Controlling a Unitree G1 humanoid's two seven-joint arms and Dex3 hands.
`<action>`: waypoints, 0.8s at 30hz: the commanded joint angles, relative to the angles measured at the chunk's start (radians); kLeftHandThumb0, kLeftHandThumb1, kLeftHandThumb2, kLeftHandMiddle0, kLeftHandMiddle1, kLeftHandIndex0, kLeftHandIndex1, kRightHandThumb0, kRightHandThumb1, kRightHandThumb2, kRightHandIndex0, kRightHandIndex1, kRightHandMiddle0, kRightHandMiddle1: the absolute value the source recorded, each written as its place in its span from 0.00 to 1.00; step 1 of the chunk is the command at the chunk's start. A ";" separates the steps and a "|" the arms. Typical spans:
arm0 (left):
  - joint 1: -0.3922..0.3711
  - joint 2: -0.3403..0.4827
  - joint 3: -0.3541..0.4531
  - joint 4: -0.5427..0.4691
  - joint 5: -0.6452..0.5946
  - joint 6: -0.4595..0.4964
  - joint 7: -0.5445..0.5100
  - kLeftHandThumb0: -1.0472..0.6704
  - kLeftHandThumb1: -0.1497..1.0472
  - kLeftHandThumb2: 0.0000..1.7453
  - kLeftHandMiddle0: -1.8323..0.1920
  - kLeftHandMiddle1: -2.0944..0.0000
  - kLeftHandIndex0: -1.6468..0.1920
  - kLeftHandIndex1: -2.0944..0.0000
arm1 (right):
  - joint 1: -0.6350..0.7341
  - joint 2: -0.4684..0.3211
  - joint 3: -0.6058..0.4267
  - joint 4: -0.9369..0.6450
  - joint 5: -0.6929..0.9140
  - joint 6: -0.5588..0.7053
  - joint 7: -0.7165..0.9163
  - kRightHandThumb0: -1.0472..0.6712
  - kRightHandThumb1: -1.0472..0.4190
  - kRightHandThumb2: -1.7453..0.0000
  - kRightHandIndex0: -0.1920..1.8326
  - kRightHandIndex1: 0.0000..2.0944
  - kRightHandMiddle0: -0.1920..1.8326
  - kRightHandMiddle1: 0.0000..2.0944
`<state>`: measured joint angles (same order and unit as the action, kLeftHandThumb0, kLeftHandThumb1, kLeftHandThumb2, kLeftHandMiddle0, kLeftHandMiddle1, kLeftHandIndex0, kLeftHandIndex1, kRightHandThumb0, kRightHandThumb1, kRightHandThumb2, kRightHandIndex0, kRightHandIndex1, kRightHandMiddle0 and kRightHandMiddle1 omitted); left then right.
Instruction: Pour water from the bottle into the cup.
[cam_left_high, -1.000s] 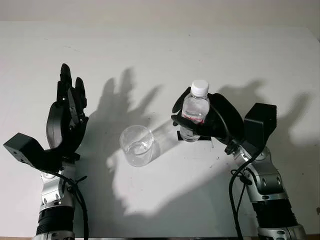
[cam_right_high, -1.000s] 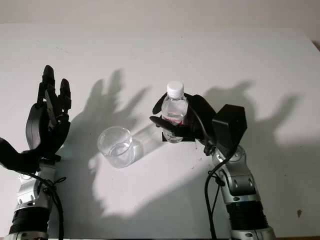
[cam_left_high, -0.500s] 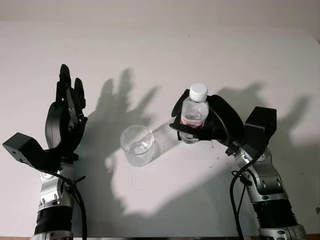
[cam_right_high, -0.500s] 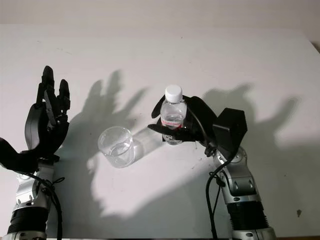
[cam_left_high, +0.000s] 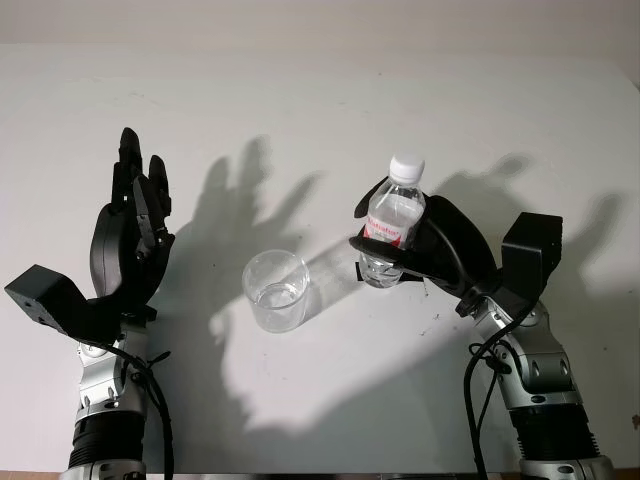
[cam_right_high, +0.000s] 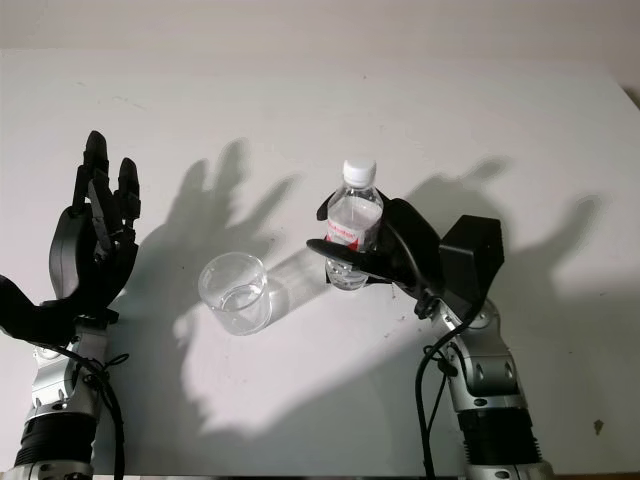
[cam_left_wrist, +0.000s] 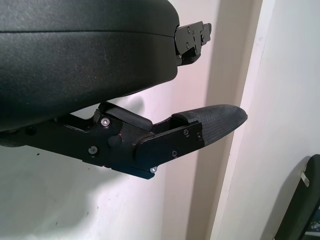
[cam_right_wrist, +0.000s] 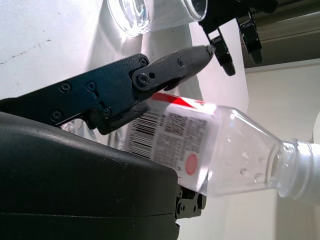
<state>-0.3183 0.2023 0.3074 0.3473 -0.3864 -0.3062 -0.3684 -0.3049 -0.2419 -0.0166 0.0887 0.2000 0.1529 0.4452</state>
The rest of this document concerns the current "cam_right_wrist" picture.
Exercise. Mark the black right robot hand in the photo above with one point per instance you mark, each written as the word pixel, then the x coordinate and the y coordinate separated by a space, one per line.
pixel 75 187

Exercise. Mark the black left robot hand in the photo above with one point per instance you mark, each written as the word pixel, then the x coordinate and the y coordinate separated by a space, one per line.
pixel 225 12

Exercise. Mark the clear glass cup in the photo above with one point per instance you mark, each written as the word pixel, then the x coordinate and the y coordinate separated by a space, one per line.
pixel 135 17

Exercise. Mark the clear plastic water bottle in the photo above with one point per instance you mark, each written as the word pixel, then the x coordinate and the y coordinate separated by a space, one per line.
pixel 180 135

